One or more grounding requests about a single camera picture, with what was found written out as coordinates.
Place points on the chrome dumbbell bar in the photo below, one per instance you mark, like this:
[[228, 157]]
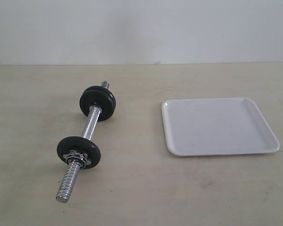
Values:
[[67, 183]]

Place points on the black weight plate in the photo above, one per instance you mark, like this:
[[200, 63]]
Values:
[[101, 99], [81, 145], [95, 87]]

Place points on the chrome star collar nut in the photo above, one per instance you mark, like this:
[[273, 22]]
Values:
[[80, 159]]

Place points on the white plastic tray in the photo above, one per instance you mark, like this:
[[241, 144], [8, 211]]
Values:
[[216, 126]]

